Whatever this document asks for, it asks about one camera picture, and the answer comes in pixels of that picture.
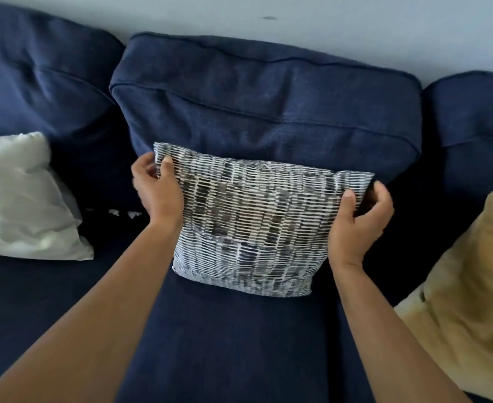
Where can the person's right hand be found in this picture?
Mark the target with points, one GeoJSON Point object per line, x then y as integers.
{"type": "Point", "coordinates": [355, 234]}

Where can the person's left hand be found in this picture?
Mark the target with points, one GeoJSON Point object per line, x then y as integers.
{"type": "Point", "coordinates": [159, 196]}

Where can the person's right thumb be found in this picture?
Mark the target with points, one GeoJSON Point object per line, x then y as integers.
{"type": "Point", "coordinates": [347, 205]}

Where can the person's left thumb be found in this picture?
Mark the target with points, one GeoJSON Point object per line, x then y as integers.
{"type": "Point", "coordinates": [166, 168]}

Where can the black and white patterned pillow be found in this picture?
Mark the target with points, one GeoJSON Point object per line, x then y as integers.
{"type": "Point", "coordinates": [250, 222]}

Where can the person's left forearm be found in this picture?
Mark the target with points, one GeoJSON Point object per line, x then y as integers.
{"type": "Point", "coordinates": [83, 318]}

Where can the person's right forearm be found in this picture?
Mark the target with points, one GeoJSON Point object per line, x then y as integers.
{"type": "Point", "coordinates": [385, 335]}

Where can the navy blue back cushion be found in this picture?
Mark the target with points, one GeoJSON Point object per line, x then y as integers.
{"type": "Point", "coordinates": [267, 109]}
{"type": "Point", "coordinates": [41, 75]}
{"type": "Point", "coordinates": [473, 134]}

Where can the yellow pillow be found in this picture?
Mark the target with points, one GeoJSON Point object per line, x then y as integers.
{"type": "Point", "coordinates": [469, 297]}

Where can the navy blue sofa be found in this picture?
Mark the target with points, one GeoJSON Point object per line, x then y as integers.
{"type": "Point", "coordinates": [229, 339]}

